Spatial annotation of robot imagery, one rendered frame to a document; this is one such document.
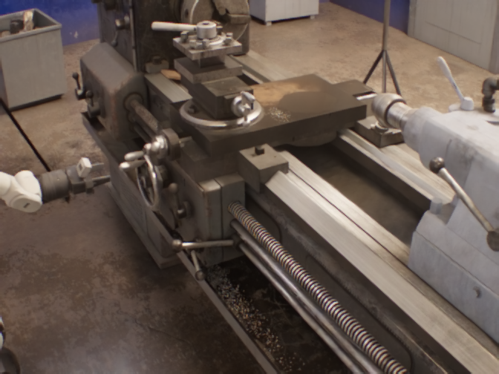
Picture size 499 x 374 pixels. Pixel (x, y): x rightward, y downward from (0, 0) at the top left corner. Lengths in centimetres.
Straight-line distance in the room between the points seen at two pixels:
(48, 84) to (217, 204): 290
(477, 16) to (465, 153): 409
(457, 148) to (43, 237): 226
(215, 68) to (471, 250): 101
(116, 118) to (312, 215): 124
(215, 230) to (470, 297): 87
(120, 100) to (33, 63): 196
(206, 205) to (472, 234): 83
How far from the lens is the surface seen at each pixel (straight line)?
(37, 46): 453
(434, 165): 136
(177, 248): 186
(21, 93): 459
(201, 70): 198
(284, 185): 179
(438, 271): 144
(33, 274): 297
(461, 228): 140
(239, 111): 184
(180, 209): 199
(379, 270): 150
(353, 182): 205
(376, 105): 166
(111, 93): 265
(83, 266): 295
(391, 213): 193
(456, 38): 565
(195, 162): 186
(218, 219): 193
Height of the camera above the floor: 176
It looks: 31 degrees down
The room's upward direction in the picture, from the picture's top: 1 degrees counter-clockwise
